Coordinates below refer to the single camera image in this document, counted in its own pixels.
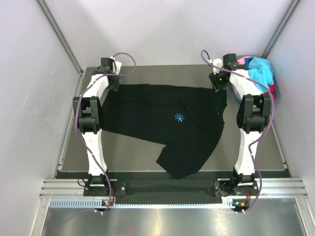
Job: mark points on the left aluminium corner post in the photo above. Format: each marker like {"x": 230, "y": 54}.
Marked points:
{"x": 58, "y": 33}

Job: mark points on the right aluminium corner post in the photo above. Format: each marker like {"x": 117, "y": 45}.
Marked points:
{"x": 280, "y": 27}

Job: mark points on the blue-grey laundry basket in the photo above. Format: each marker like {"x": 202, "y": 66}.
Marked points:
{"x": 275, "y": 82}

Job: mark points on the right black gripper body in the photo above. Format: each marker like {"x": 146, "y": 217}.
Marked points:
{"x": 218, "y": 82}

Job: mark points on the light cyan t shirt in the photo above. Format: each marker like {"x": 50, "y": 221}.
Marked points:
{"x": 260, "y": 70}

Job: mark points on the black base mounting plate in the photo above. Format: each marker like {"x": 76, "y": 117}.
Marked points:
{"x": 211, "y": 187}

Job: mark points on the black t shirt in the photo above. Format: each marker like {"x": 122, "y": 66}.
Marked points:
{"x": 187, "y": 121}

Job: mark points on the red t shirt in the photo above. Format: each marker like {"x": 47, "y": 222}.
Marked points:
{"x": 273, "y": 91}

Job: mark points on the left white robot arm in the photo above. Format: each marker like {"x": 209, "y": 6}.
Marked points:
{"x": 88, "y": 123}

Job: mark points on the pink t shirt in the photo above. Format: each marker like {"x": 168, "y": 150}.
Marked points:
{"x": 241, "y": 60}

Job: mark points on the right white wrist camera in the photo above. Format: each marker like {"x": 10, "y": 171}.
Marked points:
{"x": 218, "y": 65}

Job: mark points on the grey slotted cable duct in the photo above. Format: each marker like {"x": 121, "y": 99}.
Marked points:
{"x": 103, "y": 203}

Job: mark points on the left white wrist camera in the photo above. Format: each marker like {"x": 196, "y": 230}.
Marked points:
{"x": 115, "y": 66}

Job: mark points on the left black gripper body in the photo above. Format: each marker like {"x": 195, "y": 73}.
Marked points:
{"x": 114, "y": 84}

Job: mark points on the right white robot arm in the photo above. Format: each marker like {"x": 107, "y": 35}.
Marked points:
{"x": 252, "y": 119}

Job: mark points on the aluminium corner post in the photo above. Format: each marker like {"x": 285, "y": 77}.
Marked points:
{"x": 280, "y": 27}
{"x": 58, "y": 33}

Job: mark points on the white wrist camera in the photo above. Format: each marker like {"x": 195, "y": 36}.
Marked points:
{"x": 115, "y": 66}
{"x": 218, "y": 65}

